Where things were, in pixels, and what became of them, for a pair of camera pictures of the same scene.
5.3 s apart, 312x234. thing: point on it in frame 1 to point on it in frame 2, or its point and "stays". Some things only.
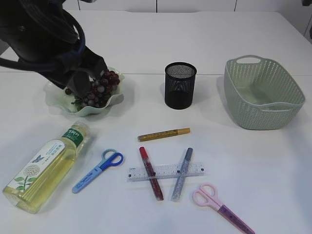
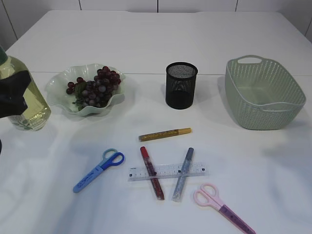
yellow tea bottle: x=29 y=189 to x=38 y=115
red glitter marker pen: x=158 y=192 stays
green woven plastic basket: x=262 y=94 stays
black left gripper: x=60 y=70 to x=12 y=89
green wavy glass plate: x=60 y=99 stays
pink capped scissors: x=206 y=195 stays
